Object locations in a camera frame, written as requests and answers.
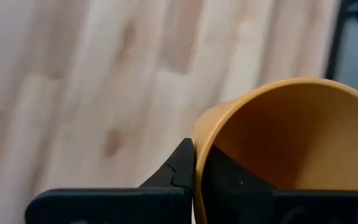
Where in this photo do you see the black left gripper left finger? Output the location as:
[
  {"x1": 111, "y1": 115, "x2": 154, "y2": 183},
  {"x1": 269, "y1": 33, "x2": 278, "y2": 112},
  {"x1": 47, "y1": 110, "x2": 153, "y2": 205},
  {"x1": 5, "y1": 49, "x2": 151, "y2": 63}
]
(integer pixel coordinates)
[{"x1": 24, "y1": 138, "x2": 196, "y2": 224}]

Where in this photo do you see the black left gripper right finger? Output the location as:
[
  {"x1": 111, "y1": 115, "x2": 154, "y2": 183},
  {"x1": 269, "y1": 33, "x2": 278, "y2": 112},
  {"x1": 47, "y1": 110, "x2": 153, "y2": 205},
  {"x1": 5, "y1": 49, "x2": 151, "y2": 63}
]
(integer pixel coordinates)
[{"x1": 201, "y1": 144, "x2": 358, "y2": 224}]

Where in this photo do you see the yellow cup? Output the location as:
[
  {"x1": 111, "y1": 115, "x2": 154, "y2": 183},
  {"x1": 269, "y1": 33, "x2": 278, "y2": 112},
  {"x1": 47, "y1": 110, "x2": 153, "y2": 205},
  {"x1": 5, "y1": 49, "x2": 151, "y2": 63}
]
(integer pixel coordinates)
[{"x1": 192, "y1": 77, "x2": 358, "y2": 224}]

